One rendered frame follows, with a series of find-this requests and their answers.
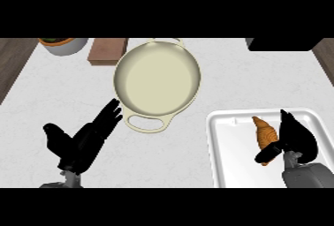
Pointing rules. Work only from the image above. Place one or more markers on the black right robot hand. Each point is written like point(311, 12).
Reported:
point(296, 138)

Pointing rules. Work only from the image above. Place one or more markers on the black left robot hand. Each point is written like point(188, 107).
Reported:
point(89, 138)

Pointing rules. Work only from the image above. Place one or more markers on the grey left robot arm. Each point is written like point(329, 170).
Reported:
point(64, 179)

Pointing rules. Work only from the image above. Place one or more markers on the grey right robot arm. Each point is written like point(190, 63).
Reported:
point(305, 172)

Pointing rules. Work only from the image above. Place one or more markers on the brown croissant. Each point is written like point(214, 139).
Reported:
point(265, 135)

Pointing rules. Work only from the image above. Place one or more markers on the white rectangular tray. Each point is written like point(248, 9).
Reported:
point(243, 153)

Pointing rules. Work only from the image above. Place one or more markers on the cream oval pot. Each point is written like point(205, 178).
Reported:
point(157, 82)

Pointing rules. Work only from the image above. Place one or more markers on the brown wooden block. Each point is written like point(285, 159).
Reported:
point(107, 51)

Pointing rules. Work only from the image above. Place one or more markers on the white bowl with orange rim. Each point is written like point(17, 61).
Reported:
point(64, 45)

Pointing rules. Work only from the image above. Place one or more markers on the black appliance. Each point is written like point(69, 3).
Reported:
point(283, 44)

